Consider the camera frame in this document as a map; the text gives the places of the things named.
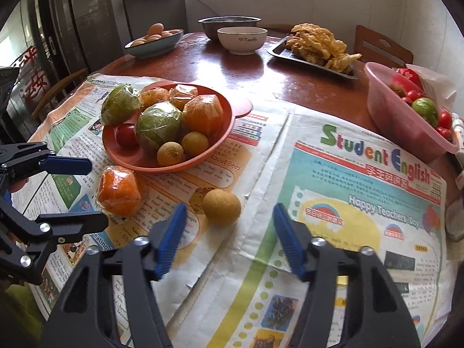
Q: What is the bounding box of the peeled orange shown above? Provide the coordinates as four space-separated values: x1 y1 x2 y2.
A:
168 84 198 111
97 166 149 218
139 87 170 112
182 94 224 137

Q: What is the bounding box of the red cherry tomato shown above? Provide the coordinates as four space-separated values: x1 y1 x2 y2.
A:
116 123 139 150

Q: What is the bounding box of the orange plastic plate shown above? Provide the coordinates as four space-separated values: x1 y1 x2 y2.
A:
101 79 254 174

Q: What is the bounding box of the small green citrus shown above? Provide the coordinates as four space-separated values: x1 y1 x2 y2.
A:
100 84 141 126

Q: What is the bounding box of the small brown longan fruit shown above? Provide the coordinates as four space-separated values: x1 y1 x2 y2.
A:
157 142 185 166
203 189 242 226
181 132 209 158

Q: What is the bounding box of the large green citrus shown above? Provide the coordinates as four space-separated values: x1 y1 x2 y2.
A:
135 101 182 153

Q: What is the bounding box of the left newspaper sheet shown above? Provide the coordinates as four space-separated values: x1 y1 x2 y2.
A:
10 74 291 348

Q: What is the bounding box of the Student English newspaper sheet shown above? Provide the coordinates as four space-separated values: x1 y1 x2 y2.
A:
173 110 456 347

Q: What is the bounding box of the bowl of eggs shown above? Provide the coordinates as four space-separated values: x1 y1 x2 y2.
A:
125 23 184 59

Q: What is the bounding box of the pink basin with tomatoes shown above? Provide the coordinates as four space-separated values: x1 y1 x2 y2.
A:
364 62 458 164

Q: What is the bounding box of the stainless steel bowl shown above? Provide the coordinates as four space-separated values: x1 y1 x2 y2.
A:
197 16 261 42

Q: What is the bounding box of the white ceramic bowl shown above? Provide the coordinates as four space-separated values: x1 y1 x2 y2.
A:
217 27 268 55

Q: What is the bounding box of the white plastic bag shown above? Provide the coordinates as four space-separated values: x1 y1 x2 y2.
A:
396 64 457 112

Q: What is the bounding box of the tray of fried food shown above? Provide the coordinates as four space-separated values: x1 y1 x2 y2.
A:
267 23 362 80

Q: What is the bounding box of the wooden chair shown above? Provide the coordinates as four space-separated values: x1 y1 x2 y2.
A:
354 25 414 68

